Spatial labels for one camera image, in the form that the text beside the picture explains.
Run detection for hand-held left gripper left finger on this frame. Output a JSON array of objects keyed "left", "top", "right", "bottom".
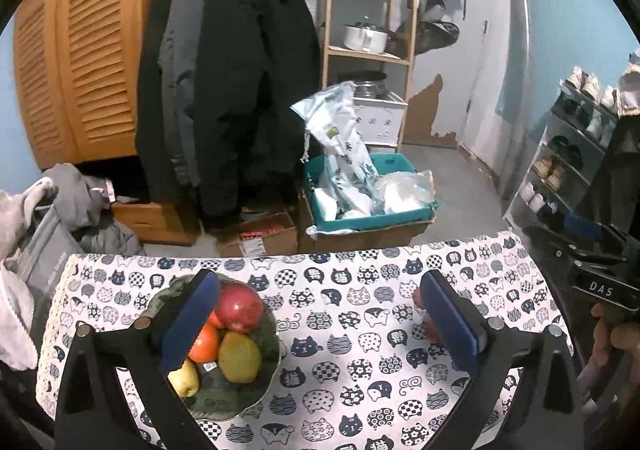
[{"left": 54, "top": 269, "right": 222, "bottom": 450}]

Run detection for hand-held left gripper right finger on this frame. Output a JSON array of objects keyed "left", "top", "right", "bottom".
[{"left": 419, "top": 270, "right": 588, "bottom": 450}]

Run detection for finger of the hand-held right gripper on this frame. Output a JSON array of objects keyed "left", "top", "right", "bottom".
[
  {"left": 565, "top": 211, "right": 608, "bottom": 242},
  {"left": 525, "top": 225, "right": 591, "bottom": 266}
]

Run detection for orange tomato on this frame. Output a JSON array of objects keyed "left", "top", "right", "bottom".
[{"left": 187, "top": 311, "right": 223, "bottom": 364}]

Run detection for yellow-green pear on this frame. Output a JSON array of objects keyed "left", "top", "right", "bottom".
[{"left": 167, "top": 357, "right": 201, "bottom": 397}]

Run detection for yellow lemon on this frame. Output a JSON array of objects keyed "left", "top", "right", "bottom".
[{"left": 217, "top": 331, "right": 263, "bottom": 384}]

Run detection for green patterned bowl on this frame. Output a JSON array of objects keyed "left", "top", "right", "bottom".
[{"left": 135, "top": 274, "right": 282, "bottom": 422}]

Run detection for person's right hand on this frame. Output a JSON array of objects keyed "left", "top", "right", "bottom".
[{"left": 591, "top": 302, "right": 640, "bottom": 381}]

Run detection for rows of shoes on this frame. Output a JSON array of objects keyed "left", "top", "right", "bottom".
[{"left": 517, "top": 66, "right": 621, "bottom": 231}]

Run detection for dark cloth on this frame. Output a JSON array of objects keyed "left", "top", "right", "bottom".
[{"left": 575, "top": 110, "right": 640, "bottom": 236}]

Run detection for cat-print tablecloth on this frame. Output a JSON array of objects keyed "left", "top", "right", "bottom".
[{"left": 35, "top": 229, "right": 576, "bottom": 450}]

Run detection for metal shoe rack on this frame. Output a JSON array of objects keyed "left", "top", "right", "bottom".
[{"left": 502, "top": 80, "right": 626, "bottom": 236}]

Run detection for cardboard box with red print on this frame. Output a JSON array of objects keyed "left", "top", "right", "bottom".
[{"left": 216, "top": 211, "right": 299, "bottom": 258}]

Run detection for large cardboard box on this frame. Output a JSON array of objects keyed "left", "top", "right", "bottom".
[{"left": 298, "top": 190, "right": 433, "bottom": 253}]

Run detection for clear plastic bag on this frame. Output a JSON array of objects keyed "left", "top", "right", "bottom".
[{"left": 372, "top": 170, "right": 436, "bottom": 216}]

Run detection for grey storage bag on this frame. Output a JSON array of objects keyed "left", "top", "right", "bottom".
[{"left": 20, "top": 202, "right": 86, "bottom": 301}]

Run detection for dark grey garment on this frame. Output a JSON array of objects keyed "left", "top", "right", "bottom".
[{"left": 42, "top": 164, "right": 146, "bottom": 256}]

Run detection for teal plastic basket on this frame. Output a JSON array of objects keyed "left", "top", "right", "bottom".
[{"left": 305, "top": 152, "right": 441, "bottom": 233}]

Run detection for light grey garment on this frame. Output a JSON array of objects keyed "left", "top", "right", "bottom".
[{"left": 0, "top": 177, "right": 58, "bottom": 371}]

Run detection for white door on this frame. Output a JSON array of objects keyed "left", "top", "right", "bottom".
[{"left": 415, "top": 0, "right": 531, "bottom": 166}]

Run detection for white printed box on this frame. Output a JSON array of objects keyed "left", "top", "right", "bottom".
[{"left": 352, "top": 91, "right": 408, "bottom": 146}]

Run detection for printed plastic bag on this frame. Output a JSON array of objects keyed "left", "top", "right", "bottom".
[{"left": 290, "top": 81, "right": 381, "bottom": 218}]

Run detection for black jacket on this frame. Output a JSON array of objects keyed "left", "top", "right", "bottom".
[{"left": 135, "top": 0, "right": 191, "bottom": 203}]

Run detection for dark green hat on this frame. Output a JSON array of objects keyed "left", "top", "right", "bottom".
[{"left": 390, "top": 0, "right": 461, "bottom": 56}]

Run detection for dark steel pot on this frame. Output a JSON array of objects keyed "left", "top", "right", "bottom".
[{"left": 352, "top": 70, "right": 388, "bottom": 98}]

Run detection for grey jacket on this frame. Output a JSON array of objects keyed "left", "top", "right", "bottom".
[{"left": 157, "top": 0, "right": 216, "bottom": 188}]

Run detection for black hooded coat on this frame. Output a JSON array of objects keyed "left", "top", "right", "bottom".
[{"left": 197, "top": 0, "right": 322, "bottom": 231}]

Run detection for white cooking pot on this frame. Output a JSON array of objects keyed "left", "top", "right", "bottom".
[{"left": 342, "top": 21, "right": 391, "bottom": 53}]

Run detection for wooden louvered wardrobe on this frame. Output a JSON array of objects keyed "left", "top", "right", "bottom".
[{"left": 12, "top": 0, "right": 202, "bottom": 247}]

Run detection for wooden shelf rack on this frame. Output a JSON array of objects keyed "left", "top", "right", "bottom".
[{"left": 320, "top": 0, "right": 421, "bottom": 153}]

